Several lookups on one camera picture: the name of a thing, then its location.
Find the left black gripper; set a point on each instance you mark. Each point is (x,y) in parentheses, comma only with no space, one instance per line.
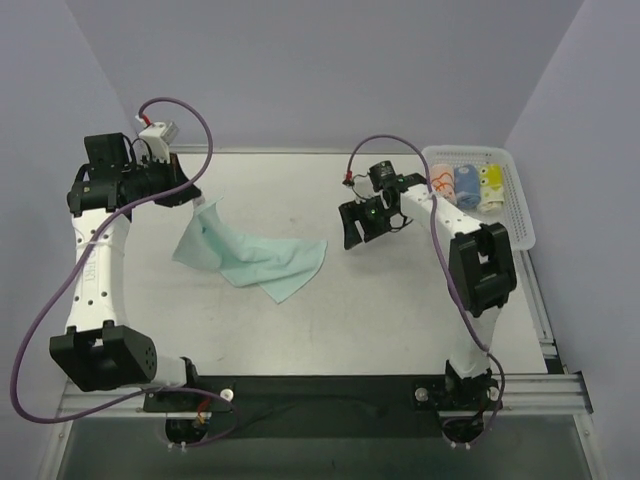
(170,179)

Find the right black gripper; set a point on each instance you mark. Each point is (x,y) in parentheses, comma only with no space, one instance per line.
(364,223)

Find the light green towel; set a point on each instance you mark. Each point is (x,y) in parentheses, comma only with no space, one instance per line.
(281,267)

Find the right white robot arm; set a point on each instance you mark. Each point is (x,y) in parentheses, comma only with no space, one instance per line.
(478,266)

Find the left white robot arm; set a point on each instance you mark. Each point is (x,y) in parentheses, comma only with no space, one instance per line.
(99,351)

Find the orange white rolled towel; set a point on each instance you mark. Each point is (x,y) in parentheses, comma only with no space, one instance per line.
(443,181)

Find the blue rolled towel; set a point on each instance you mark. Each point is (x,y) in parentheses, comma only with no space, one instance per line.
(467,187)

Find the yellow rolled towel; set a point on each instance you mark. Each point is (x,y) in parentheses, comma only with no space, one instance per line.
(491,189)

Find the white plastic basket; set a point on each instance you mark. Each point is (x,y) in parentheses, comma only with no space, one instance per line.
(514,214)

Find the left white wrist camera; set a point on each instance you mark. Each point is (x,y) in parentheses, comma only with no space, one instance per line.
(159,136)

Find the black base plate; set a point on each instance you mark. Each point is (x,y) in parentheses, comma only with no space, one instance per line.
(330,407)

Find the aluminium front rail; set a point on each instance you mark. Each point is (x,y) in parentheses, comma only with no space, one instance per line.
(512,394)

